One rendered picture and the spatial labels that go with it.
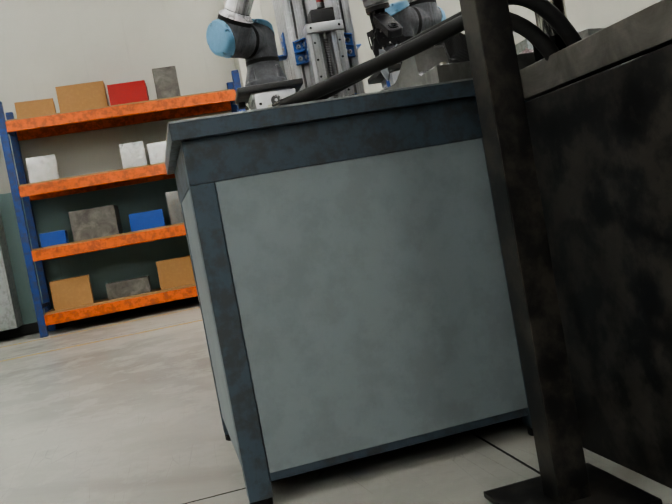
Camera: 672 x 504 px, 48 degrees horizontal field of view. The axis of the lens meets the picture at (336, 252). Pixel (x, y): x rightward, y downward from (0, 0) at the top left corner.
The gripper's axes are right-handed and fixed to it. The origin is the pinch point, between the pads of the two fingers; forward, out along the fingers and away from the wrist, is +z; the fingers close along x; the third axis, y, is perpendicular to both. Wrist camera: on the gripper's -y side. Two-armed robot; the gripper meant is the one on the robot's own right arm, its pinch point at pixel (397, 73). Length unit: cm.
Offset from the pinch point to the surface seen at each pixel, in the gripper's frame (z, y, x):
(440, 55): -1.8, -35.4, 0.9
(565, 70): 7, -90, 2
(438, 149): 17, -62, 18
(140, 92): -39, 485, 56
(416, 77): 1.7, -34.7, 8.1
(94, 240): 69, 461, 133
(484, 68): 2, -96, 20
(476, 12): -7, -96, 19
